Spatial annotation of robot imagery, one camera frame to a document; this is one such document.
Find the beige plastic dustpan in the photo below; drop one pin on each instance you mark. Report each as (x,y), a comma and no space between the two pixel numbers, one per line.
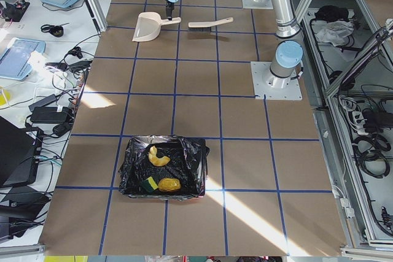
(149,25)

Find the cream curved croissant piece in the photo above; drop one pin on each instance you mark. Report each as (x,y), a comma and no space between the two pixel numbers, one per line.
(155,160)

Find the brown potato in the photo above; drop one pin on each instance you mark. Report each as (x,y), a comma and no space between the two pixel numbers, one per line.
(169,185)

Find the yellow green sponge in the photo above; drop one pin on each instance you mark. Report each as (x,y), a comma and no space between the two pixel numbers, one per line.
(149,185)

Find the left black lined trash bin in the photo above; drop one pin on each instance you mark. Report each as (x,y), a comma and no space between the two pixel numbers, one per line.
(188,164)

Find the black power adapter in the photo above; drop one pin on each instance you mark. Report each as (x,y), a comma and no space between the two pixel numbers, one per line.
(51,115)

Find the crumpled white cloth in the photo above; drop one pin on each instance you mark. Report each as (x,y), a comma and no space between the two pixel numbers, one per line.
(335,32)

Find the black laptop computer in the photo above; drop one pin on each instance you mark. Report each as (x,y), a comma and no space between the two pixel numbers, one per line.
(20,148)

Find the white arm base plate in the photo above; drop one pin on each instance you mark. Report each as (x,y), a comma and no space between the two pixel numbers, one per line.
(267,86)

